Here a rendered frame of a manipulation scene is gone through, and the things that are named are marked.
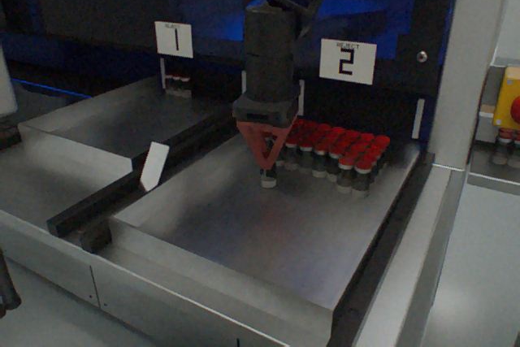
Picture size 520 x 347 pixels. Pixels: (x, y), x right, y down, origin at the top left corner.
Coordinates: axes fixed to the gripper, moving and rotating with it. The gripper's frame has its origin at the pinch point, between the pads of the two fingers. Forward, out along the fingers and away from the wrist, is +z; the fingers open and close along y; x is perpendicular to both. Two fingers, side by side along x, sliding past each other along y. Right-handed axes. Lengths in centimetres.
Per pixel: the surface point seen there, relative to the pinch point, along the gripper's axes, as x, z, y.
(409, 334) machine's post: -25.5, 39.8, 11.5
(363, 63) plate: -10.7, -9.8, 15.7
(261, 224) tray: -1.6, 3.8, -9.1
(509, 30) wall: -149, 59, 454
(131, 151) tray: 23.7, 4.3, 4.5
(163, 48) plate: 27.4, -7.2, 25.7
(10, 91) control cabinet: 73, 7, 30
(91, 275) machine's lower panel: 66, 70, 35
